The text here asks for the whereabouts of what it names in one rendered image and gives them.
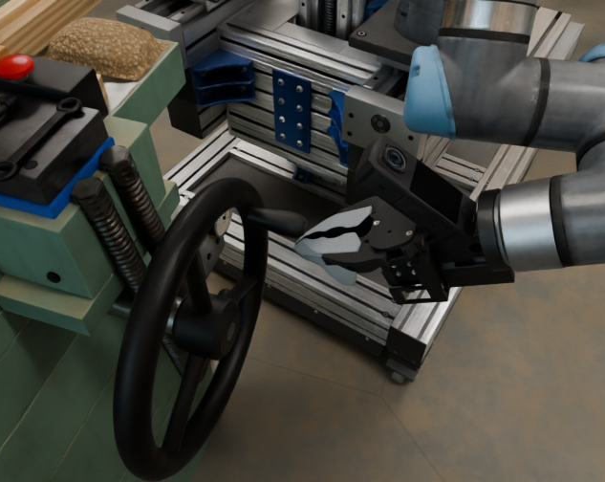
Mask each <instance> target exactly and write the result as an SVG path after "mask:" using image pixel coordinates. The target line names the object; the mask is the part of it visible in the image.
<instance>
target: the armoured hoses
mask: <svg viewBox="0 0 605 482"><path fill-rule="evenodd" d="M99 163H100V165H101V167H102V169H103V170H104V171H106V172H107V173H109V176H110V177H111V178H112V182H113V183H114V184H115V187H116V188H117V189H118V193H119V197H120V198H122V202H123V203H124V206H125V207H126V210H127V211H128V212H129V215H130V216H131V219H132V220H133V223H134V225H135V228H136V229H137V232H138V233H139V236H140V237H141V240H142V241H143V244H144V245H145V247H146V248H147V250H148V251H149V254H150V255H151V258H152V256H153V254H154V252H155V250H156V248H157V247H158V245H159V244H160V242H161V240H162V238H163V236H164V234H165V233H166V230H165V227H164V226H163V223H162V219H160V215H159V214H158V212H157V211H156V210H155V206H154V205H153V202H152V201H151V197H150V196H149V194H148V191H147V190H146V187H145V186H144V182H143V181H142V180H141V176H140V174H139V172H138V168H137V166H136V163H135V161H134V159H133V157H132V155H131V153H130V151H129V148H126V147H125V146H121V145H114V146H111V147H109V148H107V149H105V150H104V151H102V153H101V155H100V156H99ZM71 195H72V197H73V198H74V200H75V202H77V203H78V204H79V205H80V206H81V208H82V210H84V211H85V215H86V216H87V217H88V221H91V226H92V227H94V231H96V232H97V236H99V240H100V241H101V244H102V245H103V246H104V249H105V250H106V252H107V253H108V254H109V257H110V258H111V261H112V262H113V263H114V265H115V267H116V269H117V270H118V271H119V274H120V277H121V278H122V279H123V281H124V282H125V285H126V286H127V288H128V290H129V291H130V293H131V294H132V295H133V296H136V294H137V291H138V288H139V286H140V283H141V280H142V278H143V276H144V273H145V271H146V269H147V268H146V265H145V264H144V261H143V260H142V259H141V256H140V253H139V252H138V248H137V247H136V246H135V243H134V242H133V239H132V238H131V237H130V234H129V233H128V229H127V228H126V227H125V225H124V224H123V223H122V219H121V218H120V215H119V214H118V210H117V209H116V208H115V205H114V201H113V199H112V197H111V195H110V193H109V192H108V190H107V188H106V186H105V184H104V183H103V182H102V181H101V180H100V179H99V178H96V177H94V176H92V177H88V178H83V179H82V180H80V181H77V182H76V184H75V185H74V186H73V187H72V192H71ZM188 294H189V291H188V287H187V282H186V279H185V277H184V280H183V282H182V285H181V287H180V290H179V291H178V294H177V297H181V298H184V297H185V296H187V295H188ZM162 347H163V349H164V350H165V352H166V354H167V355H168V357H169V358H170V360H171V361H172V362H173V364H174V366H175V367H176V369H177V371H178V372H179V374H180V376H181V377H182V378H183V374H184V369H185V365H186V361H187V358H188V354H189V352H186V351H183V350H180V349H178V348H177V347H176V345H175V342H174V340H173V338H172V334H170V333H166V332H164V336H163V340H162ZM210 361H211V359H209V358H207V359H206V362H205V367H204V370H203V373H202V376H201V379H200V381H199V383H200V382H201V381H202V380H203V379H204V378H205V374H206V372H207V369H208V367H209V364H210Z"/></svg>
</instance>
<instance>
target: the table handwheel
mask: <svg viewBox="0 0 605 482"><path fill-rule="evenodd" d="M231 208H236V209H237V210H238V212H239V214H240V217H241V220H242V224H243V231H244V266H243V275H242V278H241V279H240V280H239V281H238V282H237V283H236V284H235V286H234V287H233V288H232V289H231V290H230V291H229V292H228V293H226V294H225V295H224V296H218V295H214V294H211V293H209V292H208V289H207V286H206V283H205V277H204V272H203V267H202V262H201V257H200V253H199V247H200V246H201V244H202V242H203V241H204V239H205V237H206V235H207V234H208V232H209V231H210V229H211V228H212V227H213V225H214V224H215V223H216V222H217V220H218V219H219V218H220V217H221V216H222V215H223V214H224V213H225V212H226V211H228V210H229V209H231ZM251 208H265V206H264V203H263V200H262V198H261V196H260V194H259V193H258V191H257V190H256V189H255V187H254V186H253V185H251V184H250V183H249V182H247V181H245V180H243V179H239V178H235V177H229V178H223V179H219V180H217V181H215V182H212V183H210V184H209V185H207V186H205V187H204V188H202V189H201V190H200V191H199V192H197V193H196V194H195V195H194V196H193V197H192V198H191V199H190V200H189V201H188V203H187V204H186V205H185V206H184V207H183V208H182V210H181V211H180V212H179V213H178V215H177V216H176V218H175V219H174V220H173V222H172V223H171V225H170V226H169V228H168V229H167V231H166V233H165V234H164V236H163V238H162V240H161V242H160V244H159V245H158V247H157V248H156V250H155V252H154V254H153V256H152V258H151V260H150V262H149V264H148V267H147V269H146V271H145V273H144V276H143V278H142V280H141V283H140V286H139V288H138V291H137V294H136V296H133V295H132V294H131V293H130V291H129V290H128V288H127V286H126V285H125V286H124V288H123V289H122V291H121V292H120V294H119V296H118V298H117V299H116V301H115V302H114V304H113V305H112V307H111V308H110V310H109V311H108V313H107V314H106V315H108V316H112V317H115V318H121V319H124V320H127V323H126V327H125V330H124V334H123V338H122V342H121V346H120V350H119V359H118V364H117V370H116V377H115V384H114V396H113V424H114V434H115V440H116V445H117V449H118V452H119V456H120V458H121V460H122V462H123V464H124V466H125V467H126V469H127V470H129V471H130V472H131V473H132V474H133V475H135V476H136V477H137V478H139V479H141V480H144V481H162V480H164V479H166V478H169V477H171V476H173V475H174V474H176V473H177V472H179V471H180V470H182V469H183V468H184V467H185V466H186V465H187V464H188V463H189V462H190V461H191V460H192V459H193V457H194V456H195V455H196V454H197V453H198V452H199V450H200V449H201V448H202V446H203V445H204V444H205V442H206V440H207V439H208V437H209V435H210V434H211V432H212V431H213V429H214V428H215V426H216V425H217V423H218V421H219V419H220V417H221V416H222V414H223V412H224V410H225V408H226V406H227V402H228V400H229V398H230V396H231V394H232V391H233V389H234V387H235V385H236V383H237V380H238V378H239V375H240V373H241V370H242V367H243V364H244V362H245V359H246V356H247V353H248V349H249V346H250V342H251V339H252V336H253V332H254V329H255V325H256V321H257V318H258V314H259V310H260V305H261V301H262V296H263V291H264V286H265V279H266V272H267V265H268V253H269V231H268V230H264V229H262V228H259V227H257V226H255V225H252V224H250V223H249V222H248V213H249V210H250V209H251ZM184 277H185V279H186V282H187V287H188V291H189V294H188V295H187V296H185V297H184V298H181V297H177V294H178V291H179V290H180V287H181V285H182V282H183V280H184ZM164 332H166V333H170V334H172V338H173V340H174V342H175V345H176V347H177V348H178V349H180V350H183V351H186V352H189V354H188V358H187V361H186V365H185V369H184V374H183V378H182V381H181V385H180V389H179V393H178V396H177V400H176V403H175V405H174V408H173V412H172V415H171V418H170V421H169V424H168V427H167V430H166V433H165V436H164V439H163V442H162V446H161V447H160V448H158V447H157V445H156V443H155V440H154V436H153V432H152V397H153V387H154V381H155V374H156V369H157V363H158V359H159V354H160V351H161V346H162V340H163V336H164ZM207 358H209V359H212V360H215V361H217V360H220V361H219V363H218V366H217V368H216V371H215V373H214V375H213V377H212V380H211V382H210V384H209V386H208V388H207V390H206V392H205V395H204V397H203V398H202V400H201V401H200V403H199V404H198V406H197V408H196V409H195V411H194V413H193V414H192V416H191V417H190V419H189V420H188V416H189V413H190V409H191V406H192V403H193V400H194V397H195V394H196V391H197V388H198V385H199V381H200V379H201V376H202V373H203V370H204V367H205V362H206V359H207ZM187 420H188V421H187Z"/></svg>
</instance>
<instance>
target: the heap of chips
mask: <svg viewBox="0 0 605 482"><path fill-rule="evenodd" d="M171 44H172V43H167V42H162V41H157V40H156V39H155V38H154V36H153V35H152V34H151V33H150V32H148V31H146V30H143V29H140V28H138V27H135V26H132V25H129V24H126V23H122V22H118V21H114V20H107V19H100V18H92V17H85V18H80V19H77V20H76V21H74V22H72V23H70V24H68V25H67V26H66V27H64V28H63V29H61V30H60V31H59V32H58V33H57V34H56V35H54V36H53V38H52V39H51V40H50V42H49V48H48V52H46V53H45V54H43V55H42V56H41V57H43V58H48V59H53V60H58V61H63V62H68V63H74V64H78V65H83V66H88V67H93V68H94V69H95V71H96V74H100V75H105V76H109V77H118V78H123V79H129V80H134V81H138V80H139V79H140V78H141V76H142V75H143V74H144V73H145V72H146V71H147V70H148V69H149V68H150V67H151V66H152V64H153V63H154V62H155V61H156V60H157V59H158V58H159V57H160V56H161V55H162V54H163V52H164V51H165V50H166V49H167V48H168V47H169V46H170V45H171Z"/></svg>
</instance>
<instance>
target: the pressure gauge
mask: <svg viewBox="0 0 605 482"><path fill-rule="evenodd" d="M232 210H233V208H231V209H229V210H228V211H227V212H225V213H224V214H223V215H222V216H221V217H220V218H219V219H218V220H217V222H216V223H215V224H214V225H213V227H212V228H211V229H210V231H209V232H208V237H209V238H214V237H215V236H217V237H218V238H221V237H223V236H224V235H225V234H226V233H227V230H228V228H229V225H230V222H231V217H232ZM224 216H226V220H224V219H223V217H224Z"/></svg>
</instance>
